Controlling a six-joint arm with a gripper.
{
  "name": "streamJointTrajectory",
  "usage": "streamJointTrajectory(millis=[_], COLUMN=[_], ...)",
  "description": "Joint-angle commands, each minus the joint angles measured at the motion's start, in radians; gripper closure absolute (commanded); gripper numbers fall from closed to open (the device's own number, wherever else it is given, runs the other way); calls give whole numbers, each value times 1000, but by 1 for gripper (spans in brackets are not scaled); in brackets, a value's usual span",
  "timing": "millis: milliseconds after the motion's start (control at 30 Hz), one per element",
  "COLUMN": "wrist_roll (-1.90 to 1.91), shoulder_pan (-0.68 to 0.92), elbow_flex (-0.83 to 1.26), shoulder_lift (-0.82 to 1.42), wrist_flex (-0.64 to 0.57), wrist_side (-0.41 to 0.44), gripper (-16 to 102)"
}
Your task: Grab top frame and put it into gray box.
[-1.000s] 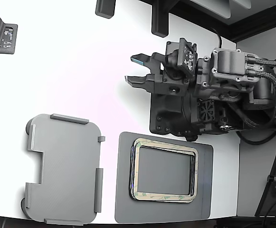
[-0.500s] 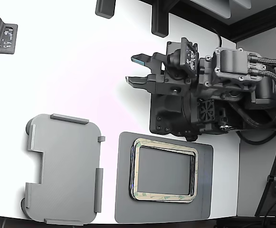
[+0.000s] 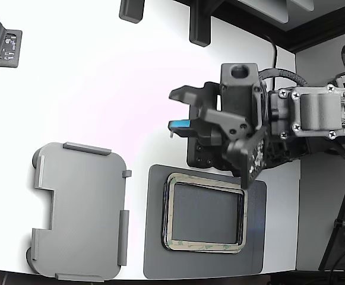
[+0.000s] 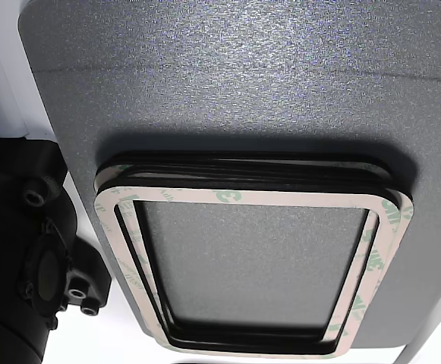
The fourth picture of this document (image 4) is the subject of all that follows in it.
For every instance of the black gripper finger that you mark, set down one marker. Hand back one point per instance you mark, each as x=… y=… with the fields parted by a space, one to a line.
x=47 y=273
x=22 y=170

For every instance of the beige adhesive rectangular frame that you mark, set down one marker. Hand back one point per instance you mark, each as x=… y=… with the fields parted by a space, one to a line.
x=399 y=220
x=243 y=198

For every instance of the dark gray base plate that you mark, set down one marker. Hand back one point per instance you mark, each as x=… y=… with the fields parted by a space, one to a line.
x=243 y=76

